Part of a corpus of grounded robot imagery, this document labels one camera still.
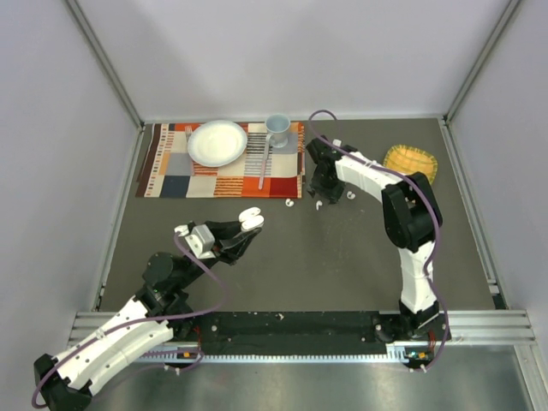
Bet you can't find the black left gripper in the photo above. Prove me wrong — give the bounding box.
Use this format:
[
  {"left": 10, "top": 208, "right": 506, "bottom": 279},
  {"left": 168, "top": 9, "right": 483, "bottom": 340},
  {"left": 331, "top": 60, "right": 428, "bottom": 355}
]
[{"left": 176, "top": 217, "right": 261, "bottom": 289}]

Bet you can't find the white earbud charging case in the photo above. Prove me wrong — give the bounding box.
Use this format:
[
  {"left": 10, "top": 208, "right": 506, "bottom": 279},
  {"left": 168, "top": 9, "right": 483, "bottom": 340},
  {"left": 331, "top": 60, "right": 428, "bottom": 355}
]
[{"left": 238, "top": 206, "right": 265, "bottom": 231}]

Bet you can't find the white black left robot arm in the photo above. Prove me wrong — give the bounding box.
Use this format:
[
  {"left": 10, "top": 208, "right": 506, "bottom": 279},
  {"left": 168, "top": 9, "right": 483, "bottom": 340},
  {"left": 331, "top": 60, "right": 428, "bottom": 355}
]
[{"left": 32, "top": 207, "right": 265, "bottom": 410}]

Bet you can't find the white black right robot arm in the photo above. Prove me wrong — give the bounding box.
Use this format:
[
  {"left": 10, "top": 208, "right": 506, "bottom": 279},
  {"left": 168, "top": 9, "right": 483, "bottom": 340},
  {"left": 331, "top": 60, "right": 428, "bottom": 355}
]
[{"left": 306, "top": 137, "right": 443, "bottom": 339}]

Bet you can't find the pink plastic spoon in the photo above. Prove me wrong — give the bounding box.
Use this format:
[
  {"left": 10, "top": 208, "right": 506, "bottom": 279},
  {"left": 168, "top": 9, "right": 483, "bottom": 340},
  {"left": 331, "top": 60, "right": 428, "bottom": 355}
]
[{"left": 258, "top": 133, "right": 273, "bottom": 190}]

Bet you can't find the light blue cup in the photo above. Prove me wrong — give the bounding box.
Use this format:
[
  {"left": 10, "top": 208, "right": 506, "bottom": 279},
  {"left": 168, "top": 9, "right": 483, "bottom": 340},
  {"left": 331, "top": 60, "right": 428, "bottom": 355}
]
[{"left": 265, "top": 114, "right": 291, "bottom": 148}]

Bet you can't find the yellow woven leaf dish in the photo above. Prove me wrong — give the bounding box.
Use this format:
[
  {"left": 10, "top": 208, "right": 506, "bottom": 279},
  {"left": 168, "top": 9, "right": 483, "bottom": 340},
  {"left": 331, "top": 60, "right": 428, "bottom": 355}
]
[{"left": 383, "top": 145, "right": 438, "bottom": 184}]

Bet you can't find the colourful patchwork placemat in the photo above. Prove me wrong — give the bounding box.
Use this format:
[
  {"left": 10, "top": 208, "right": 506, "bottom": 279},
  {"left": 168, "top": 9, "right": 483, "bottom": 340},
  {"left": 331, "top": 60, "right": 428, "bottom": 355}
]
[{"left": 135, "top": 122, "right": 306, "bottom": 199}]

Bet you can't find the white round plate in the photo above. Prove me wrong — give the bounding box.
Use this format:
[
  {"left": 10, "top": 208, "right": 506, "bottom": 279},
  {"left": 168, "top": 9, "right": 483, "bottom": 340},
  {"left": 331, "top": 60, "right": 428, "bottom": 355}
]
[{"left": 188, "top": 120, "right": 247, "bottom": 168}]

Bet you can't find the silver fork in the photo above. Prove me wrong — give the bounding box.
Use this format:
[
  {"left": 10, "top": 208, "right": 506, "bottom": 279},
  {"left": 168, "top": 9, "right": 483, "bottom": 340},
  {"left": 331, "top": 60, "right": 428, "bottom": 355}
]
[{"left": 185, "top": 125, "right": 193, "bottom": 142}]

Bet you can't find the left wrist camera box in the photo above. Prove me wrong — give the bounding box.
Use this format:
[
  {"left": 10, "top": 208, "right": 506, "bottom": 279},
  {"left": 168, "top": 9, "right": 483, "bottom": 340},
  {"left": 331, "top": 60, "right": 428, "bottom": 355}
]
[{"left": 174, "top": 223, "right": 215, "bottom": 259}]

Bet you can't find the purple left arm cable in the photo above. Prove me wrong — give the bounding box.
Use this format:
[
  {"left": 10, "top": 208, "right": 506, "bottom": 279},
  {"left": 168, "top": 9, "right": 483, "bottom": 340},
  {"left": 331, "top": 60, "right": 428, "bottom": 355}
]
[{"left": 30, "top": 230, "right": 235, "bottom": 408}]

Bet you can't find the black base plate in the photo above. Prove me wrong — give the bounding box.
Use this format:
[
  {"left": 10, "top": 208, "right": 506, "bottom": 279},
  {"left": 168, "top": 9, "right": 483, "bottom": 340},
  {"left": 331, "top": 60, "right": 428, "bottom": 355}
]
[{"left": 184, "top": 311, "right": 448, "bottom": 354}]

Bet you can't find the grey slotted cable duct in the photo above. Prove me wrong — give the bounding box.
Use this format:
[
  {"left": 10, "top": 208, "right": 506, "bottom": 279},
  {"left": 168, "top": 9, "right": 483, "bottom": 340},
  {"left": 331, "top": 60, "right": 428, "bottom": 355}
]
[{"left": 136, "top": 344, "right": 432, "bottom": 366}]

